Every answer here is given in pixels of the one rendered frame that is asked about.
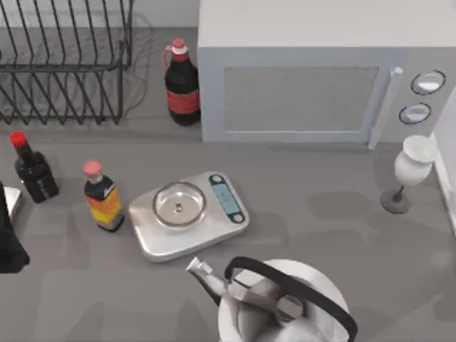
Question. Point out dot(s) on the silver kitchen scale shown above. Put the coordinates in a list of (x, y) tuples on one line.
[(189, 217)]

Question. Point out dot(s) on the dark bottle with red label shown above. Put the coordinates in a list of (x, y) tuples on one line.
[(182, 89)]

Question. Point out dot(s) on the microwave oven door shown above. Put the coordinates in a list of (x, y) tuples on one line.
[(299, 96)]

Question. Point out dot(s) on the orange label bottle pink cap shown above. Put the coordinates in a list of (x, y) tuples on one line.
[(103, 203)]

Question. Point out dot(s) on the pale grey microwave oven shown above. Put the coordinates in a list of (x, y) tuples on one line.
[(320, 32)]

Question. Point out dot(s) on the white goblet lamp grey base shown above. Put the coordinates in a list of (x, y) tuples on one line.
[(411, 167)]

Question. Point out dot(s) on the black square bottle red cap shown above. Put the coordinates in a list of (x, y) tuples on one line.
[(35, 174)]

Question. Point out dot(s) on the microwave knob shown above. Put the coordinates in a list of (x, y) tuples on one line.
[(415, 113), (428, 82)]

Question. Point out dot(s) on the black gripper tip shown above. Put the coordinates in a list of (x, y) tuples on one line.
[(9, 242)]

